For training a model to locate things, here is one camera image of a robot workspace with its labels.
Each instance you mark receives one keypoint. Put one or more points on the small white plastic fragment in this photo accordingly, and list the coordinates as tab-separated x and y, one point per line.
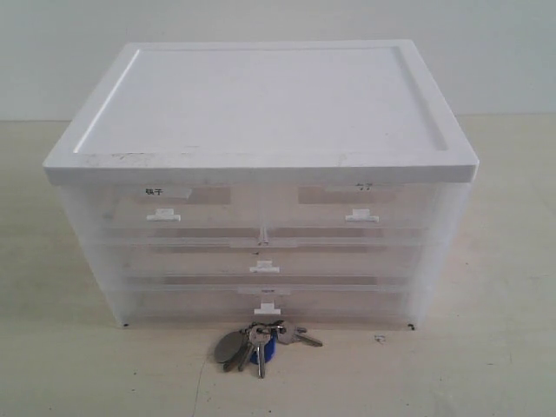
380	338

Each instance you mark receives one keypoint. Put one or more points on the top left small drawer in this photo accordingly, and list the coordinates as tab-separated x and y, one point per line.
157	206

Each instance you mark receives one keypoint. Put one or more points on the bunch of keys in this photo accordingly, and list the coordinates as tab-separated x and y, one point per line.
256	344

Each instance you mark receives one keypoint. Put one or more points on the translucent plastic drawer cabinet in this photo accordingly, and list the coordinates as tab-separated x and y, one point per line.
341	113

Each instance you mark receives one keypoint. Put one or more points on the small drawer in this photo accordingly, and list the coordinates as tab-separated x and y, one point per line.
157	206
289	210

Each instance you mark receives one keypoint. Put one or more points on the top right small drawer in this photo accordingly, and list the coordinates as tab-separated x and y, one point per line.
289	210

